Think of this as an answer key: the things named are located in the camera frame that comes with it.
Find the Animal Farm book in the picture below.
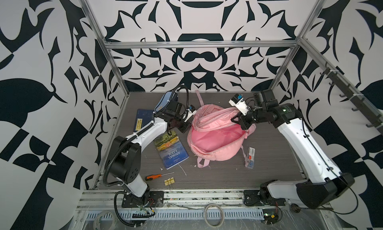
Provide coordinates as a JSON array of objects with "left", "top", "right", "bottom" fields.
[{"left": 154, "top": 130, "right": 189, "bottom": 170}]

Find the pink student backpack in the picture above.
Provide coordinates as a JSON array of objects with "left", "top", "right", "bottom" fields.
[{"left": 187, "top": 91, "right": 256, "bottom": 168}]

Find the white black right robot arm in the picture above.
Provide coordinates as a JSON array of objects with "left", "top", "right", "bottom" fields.
[{"left": 229, "top": 89, "right": 355, "bottom": 209}]

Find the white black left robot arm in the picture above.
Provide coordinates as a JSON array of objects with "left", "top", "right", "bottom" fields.
[{"left": 102, "top": 100, "right": 196, "bottom": 197}]

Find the blue pencil case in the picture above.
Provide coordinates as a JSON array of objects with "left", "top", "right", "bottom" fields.
[{"left": 154, "top": 91, "right": 178, "bottom": 113}]

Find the dark blue notebook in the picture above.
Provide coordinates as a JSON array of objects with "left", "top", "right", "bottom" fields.
[{"left": 133, "top": 109, "right": 154, "bottom": 132}]

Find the small yellow wooden block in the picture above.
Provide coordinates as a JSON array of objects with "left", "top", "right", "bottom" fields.
[{"left": 164, "top": 177, "right": 175, "bottom": 186}]

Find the small green circuit board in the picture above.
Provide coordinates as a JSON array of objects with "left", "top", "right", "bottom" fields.
[{"left": 262, "top": 207, "right": 283, "bottom": 225}]

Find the clear tape roll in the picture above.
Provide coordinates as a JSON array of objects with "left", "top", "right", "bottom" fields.
[{"left": 203, "top": 202, "right": 225, "bottom": 228}]

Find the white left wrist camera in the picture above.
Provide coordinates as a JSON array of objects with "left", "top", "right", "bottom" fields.
[{"left": 183, "top": 105, "right": 196, "bottom": 122}]

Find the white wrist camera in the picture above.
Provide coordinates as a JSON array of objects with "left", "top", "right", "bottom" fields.
[
  {"left": 183, "top": 105, "right": 196, "bottom": 122},
  {"left": 229, "top": 94, "right": 250, "bottom": 115}
]

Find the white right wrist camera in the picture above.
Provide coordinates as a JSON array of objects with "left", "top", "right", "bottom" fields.
[{"left": 229, "top": 94, "right": 250, "bottom": 115}]

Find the orange handled screwdriver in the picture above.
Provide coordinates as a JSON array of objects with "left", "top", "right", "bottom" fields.
[{"left": 145, "top": 172, "right": 173, "bottom": 181}]

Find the aluminium frame crossbar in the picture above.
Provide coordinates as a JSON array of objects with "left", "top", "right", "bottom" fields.
[{"left": 104, "top": 40, "right": 297, "bottom": 49}]

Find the black corrugated cable conduit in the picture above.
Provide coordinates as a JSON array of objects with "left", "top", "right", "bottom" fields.
[{"left": 102, "top": 134, "right": 135, "bottom": 187}]

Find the grey wall hook rail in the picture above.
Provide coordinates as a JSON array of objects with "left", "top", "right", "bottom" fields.
[{"left": 319, "top": 62, "right": 383, "bottom": 135}]

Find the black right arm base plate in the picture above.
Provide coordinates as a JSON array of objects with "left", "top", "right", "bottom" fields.
[{"left": 243, "top": 190, "right": 285, "bottom": 207}]

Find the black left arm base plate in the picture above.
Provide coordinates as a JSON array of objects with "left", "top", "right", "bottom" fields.
[{"left": 122, "top": 191, "right": 165, "bottom": 208}]

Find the white slotted cable duct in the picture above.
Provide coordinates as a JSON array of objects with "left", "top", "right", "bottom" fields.
[{"left": 86, "top": 209, "right": 264, "bottom": 221}]

